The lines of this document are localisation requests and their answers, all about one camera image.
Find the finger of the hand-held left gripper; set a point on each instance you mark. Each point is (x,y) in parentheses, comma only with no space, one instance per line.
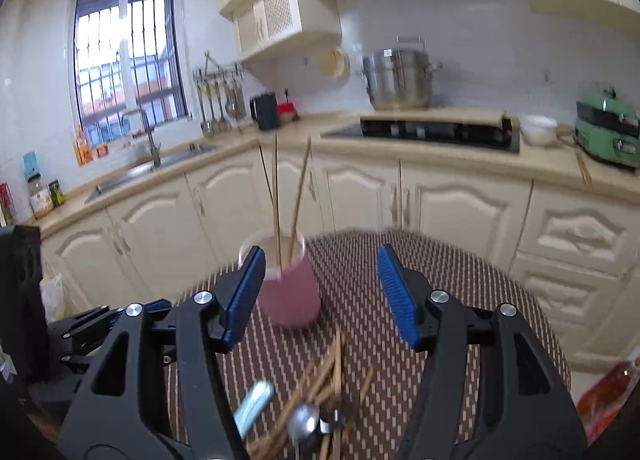
(162,340)
(157,305)

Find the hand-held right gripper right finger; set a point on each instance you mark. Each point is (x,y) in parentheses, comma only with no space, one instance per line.
(397,295)

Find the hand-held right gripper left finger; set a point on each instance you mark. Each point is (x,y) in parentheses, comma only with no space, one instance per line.
(245,290)

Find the pink cup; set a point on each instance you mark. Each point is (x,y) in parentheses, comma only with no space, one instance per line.
(292,295)

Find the bunch of wooden chopsticks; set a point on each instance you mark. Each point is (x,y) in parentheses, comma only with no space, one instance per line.
(338,360)

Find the single wooden chopstick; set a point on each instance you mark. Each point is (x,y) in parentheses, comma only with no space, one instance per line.
(300,190)

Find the thin dark chopstick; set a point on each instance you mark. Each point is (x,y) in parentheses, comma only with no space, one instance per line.
(266,173)

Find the metal spoon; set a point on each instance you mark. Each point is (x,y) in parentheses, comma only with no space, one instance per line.
(303,422)

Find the white plastic bag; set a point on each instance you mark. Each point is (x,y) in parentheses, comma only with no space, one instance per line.
(52,297)

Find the red storage container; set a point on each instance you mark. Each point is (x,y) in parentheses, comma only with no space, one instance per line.
(7,205)

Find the labelled glass jar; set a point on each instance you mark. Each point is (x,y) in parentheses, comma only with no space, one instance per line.
(41,200)

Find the cream lower kitchen cabinets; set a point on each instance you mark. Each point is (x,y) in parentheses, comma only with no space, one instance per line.
(460,210)

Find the small green bottle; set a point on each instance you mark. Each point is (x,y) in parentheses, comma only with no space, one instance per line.
(56,195)

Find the steel kitchen sink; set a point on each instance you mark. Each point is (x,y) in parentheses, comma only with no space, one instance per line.
(145,173)

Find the orange dish soap bottle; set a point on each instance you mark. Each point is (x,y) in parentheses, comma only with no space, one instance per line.
(83,150)

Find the black gas hob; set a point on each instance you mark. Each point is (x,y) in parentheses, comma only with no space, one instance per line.
(425,133)

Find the small red jar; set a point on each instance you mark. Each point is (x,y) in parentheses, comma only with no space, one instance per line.
(102,150)

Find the steel kitchen faucet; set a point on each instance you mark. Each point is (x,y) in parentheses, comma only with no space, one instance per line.
(150,140)

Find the steel slotted turner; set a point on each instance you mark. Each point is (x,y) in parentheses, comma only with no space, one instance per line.
(214,126)

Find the steel ladle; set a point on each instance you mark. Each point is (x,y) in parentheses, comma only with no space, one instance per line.
(205,128)

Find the steel spatula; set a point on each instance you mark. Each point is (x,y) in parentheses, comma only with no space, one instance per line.
(223,124)

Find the black electric kettle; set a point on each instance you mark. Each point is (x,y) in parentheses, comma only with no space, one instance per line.
(265,113)

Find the steel skimmer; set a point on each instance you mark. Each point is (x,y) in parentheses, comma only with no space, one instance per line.
(240,110)

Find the steel hanging spoon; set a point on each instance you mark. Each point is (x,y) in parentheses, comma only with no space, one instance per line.
(231,110)

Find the steel steamer pot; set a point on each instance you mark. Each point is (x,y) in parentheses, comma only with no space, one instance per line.
(400,80)

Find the white bowl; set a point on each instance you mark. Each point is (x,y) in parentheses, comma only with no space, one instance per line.
(539,133)

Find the light wooden chopsticks pair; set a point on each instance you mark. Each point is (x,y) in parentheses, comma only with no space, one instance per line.
(583,169)

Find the orange red plastic bag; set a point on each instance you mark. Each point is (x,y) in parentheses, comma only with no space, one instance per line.
(607,390)

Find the metal tongs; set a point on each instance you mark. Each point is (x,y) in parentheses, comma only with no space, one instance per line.
(207,63)

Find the barred kitchen window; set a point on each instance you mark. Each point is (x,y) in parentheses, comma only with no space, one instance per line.
(100,65)

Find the green electric cooker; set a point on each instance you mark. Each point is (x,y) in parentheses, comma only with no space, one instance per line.
(607,130)

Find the small cream lattice cabinet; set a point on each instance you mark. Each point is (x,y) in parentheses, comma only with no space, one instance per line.
(300,20)

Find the metal wall utensil rack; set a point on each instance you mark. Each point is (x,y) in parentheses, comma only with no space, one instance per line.
(220,74)

